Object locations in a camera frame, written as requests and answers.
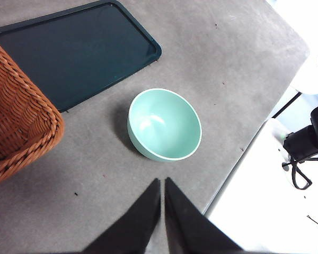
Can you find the brown wicker basket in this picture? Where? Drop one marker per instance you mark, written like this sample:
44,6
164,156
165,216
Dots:
18,111

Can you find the teal ribbed bowl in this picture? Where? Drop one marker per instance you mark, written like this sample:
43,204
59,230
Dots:
167,124

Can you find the black rectangular tray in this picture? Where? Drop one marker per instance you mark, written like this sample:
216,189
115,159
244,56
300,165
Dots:
77,53

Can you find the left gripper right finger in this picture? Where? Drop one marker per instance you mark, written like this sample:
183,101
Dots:
188,227

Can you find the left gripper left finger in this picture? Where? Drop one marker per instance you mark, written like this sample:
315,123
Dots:
132,227

